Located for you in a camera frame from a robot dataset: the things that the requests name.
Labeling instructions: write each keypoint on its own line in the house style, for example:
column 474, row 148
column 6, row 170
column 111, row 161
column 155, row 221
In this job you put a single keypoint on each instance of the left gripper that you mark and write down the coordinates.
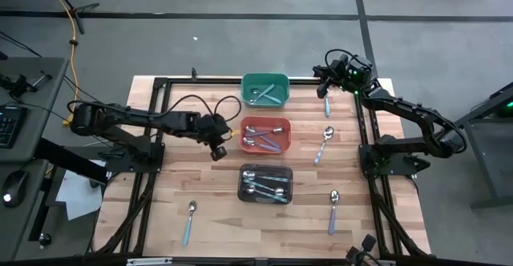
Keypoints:
column 212, row 130

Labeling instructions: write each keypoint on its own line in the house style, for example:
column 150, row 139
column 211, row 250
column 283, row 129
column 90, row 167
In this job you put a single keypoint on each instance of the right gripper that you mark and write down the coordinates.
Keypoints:
column 358, row 77

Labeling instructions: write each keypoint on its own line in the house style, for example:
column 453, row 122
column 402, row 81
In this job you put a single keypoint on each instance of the dark grey plastic bin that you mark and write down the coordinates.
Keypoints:
column 262, row 168

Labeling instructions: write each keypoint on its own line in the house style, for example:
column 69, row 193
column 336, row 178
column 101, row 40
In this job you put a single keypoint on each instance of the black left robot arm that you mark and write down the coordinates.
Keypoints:
column 132, row 118

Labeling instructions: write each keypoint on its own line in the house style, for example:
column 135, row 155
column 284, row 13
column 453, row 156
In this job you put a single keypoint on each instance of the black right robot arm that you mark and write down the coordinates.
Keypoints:
column 401, row 107

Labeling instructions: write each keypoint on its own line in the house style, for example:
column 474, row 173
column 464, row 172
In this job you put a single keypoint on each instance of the green plastic bin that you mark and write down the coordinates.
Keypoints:
column 280, row 81

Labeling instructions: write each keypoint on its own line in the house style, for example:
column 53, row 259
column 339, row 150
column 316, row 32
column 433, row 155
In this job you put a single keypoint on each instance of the red plastic bin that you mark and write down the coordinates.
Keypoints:
column 264, row 122

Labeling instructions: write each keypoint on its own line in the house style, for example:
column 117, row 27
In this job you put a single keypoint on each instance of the small black clip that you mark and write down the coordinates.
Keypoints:
column 194, row 73

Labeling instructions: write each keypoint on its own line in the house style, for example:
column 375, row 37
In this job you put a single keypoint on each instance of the silver label plate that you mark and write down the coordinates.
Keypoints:
column 148, row 261

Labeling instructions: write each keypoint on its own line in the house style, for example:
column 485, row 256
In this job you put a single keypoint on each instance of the white paper sheet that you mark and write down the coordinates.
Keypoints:
column 78, row 194

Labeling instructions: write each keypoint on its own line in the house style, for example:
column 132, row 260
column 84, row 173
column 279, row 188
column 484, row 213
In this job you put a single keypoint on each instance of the black knobbed device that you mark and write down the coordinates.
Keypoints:
column 368, row 242

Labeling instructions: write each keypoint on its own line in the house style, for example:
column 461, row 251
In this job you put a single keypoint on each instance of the grey metal cart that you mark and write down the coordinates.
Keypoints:
column 505, row 97

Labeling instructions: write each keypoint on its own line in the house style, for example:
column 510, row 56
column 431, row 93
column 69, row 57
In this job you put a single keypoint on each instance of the grey side desk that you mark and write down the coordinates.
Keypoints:
column 44, row 97

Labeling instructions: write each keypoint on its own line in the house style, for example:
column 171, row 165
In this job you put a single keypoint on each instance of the black round knob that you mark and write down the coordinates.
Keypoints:
column 45, row 240

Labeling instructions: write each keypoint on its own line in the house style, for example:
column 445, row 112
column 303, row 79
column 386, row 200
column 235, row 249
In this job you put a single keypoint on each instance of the black floor stand legs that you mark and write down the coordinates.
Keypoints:
column 74, row 9

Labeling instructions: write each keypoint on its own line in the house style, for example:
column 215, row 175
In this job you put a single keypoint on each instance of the black computer mouse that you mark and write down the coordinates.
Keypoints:
column 14, row 188

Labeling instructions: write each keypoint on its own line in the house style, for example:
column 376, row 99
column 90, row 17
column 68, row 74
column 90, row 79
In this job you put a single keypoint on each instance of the black keyboard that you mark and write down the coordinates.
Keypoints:
column 12, row 126

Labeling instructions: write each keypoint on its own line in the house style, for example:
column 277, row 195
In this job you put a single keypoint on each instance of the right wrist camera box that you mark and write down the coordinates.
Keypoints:
column 344, row 62

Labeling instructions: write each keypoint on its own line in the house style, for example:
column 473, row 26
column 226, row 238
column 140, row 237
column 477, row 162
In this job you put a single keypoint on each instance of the black aluminium table frame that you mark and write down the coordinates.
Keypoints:
column 200, row 81

